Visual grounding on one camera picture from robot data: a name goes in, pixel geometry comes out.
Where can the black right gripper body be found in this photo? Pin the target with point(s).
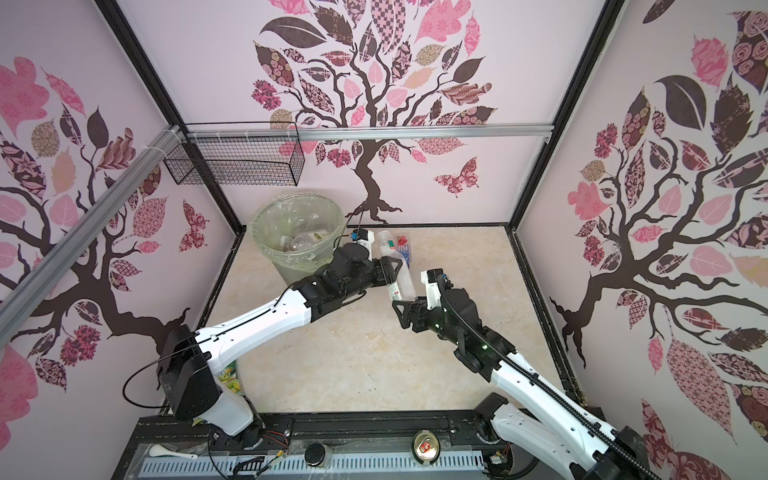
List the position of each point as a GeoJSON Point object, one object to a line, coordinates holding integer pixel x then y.
{"type": "Point", "coordinates": [435, 320]}

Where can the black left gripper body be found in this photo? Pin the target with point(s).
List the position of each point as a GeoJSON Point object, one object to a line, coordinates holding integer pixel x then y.
{"type": "Point", "coordinates": [377, 273]}

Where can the clear bottle green cap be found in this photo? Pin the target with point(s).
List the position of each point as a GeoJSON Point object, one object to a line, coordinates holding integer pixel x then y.
{"type": "Point", "coordinates": [399, 284]}

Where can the clear bottle pink blue label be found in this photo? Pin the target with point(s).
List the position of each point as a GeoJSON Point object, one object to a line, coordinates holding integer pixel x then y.
{"type": "Point", "coordinates": [403, 246]}

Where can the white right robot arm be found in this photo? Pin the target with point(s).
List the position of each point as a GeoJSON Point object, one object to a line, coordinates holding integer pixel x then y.
{"type": "Point", "coordinates": [543, 421]}

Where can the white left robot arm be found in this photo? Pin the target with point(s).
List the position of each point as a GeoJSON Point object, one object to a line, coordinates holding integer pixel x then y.
{"type": "Point", "coordinates": [191, 360]}

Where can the grey mesh waste bin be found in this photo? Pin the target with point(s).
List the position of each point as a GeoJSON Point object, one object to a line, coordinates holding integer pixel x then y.
{"type": "Point", "coordinates": [294, 264]}

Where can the tin can on base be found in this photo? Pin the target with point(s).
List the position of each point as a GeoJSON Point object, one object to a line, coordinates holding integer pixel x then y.
{"type": "Point", "coordinates": [425, 447]}

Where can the green snack bag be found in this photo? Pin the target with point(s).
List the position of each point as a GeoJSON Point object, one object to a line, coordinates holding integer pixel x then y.
{"type": "Point", "coordinates": [229, 378]}

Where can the black round knob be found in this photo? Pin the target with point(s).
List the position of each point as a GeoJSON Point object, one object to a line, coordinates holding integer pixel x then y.
{"type": "Point", "coordinates": [316, 455]}

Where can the white spoon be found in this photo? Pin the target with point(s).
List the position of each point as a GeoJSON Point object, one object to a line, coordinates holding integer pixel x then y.
{"type": "Point", "coordinates": [158, 450]}

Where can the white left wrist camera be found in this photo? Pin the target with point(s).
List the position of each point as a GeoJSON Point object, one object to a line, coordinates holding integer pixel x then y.
{"type": "Point", "coordinates": [364, 238]}

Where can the black wire wall basket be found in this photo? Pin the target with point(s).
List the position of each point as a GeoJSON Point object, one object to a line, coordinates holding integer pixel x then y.
{"type": "Point", "coordinates": [259, 153]}

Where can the aluminium rail back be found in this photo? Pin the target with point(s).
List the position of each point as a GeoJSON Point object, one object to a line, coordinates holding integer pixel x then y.
{"type": "Point", "coordinates": [374, 133]}

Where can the aluminium rail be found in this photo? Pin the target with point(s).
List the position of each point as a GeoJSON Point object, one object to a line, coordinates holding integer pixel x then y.
{"type": "Point", "coordinates": [18, 307]}
{"type": "Point", "coordinates": [374, 133]}

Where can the aluminium rail left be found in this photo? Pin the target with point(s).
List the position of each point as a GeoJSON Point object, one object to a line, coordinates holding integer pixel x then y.
{"type": "Point", "coordinates": [18, 307]}

